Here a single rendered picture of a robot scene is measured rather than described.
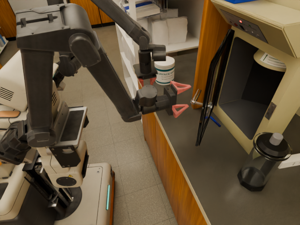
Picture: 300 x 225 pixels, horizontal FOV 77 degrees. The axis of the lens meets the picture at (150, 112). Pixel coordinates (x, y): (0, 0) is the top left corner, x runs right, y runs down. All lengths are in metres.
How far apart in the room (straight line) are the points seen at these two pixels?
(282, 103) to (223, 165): 0.34
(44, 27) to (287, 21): 0.52
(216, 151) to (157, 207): 0.99
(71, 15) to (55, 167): 0.80
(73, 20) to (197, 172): 0.70
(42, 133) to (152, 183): 1.38
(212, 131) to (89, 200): 1.03
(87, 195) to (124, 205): 0.37
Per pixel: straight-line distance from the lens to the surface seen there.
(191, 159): 0.88
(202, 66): 0.96
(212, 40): 0.92
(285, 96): 0.75
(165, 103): 0.72
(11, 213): 1.21
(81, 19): 0.41
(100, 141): 2.25
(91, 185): 1.64
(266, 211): 0.86
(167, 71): 1.22
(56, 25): 0.39
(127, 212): 1.80
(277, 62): 0.78
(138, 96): 0.65
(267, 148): 0.69
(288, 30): 0.57
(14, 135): 0.73
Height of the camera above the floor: 1.67
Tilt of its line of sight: 43 degrees down
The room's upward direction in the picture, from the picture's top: 4 degrees counter-clockwise
